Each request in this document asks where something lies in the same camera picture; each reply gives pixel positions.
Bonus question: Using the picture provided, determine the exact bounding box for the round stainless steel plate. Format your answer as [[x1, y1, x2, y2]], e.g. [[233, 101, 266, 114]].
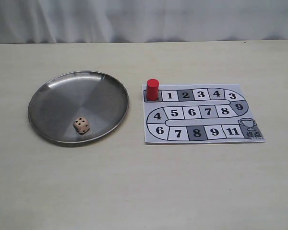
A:
[[28, 70, 130, 147]]

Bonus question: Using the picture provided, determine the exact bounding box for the beige wooden die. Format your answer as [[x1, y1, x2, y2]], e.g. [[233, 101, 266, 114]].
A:
[[73, 117, 90, 135]]

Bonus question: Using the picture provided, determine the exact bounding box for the red cylinder game piece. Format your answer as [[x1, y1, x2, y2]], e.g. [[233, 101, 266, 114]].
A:
[[146, 79, 159, 101]]

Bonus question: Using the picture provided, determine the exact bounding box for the white curtain backdrop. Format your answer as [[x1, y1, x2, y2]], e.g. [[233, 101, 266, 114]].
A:
[[0, 0, 288, 44]]

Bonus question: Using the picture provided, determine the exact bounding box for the paper number game board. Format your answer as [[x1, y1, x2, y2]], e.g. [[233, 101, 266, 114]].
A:
[[142, 84, 265, 144]]

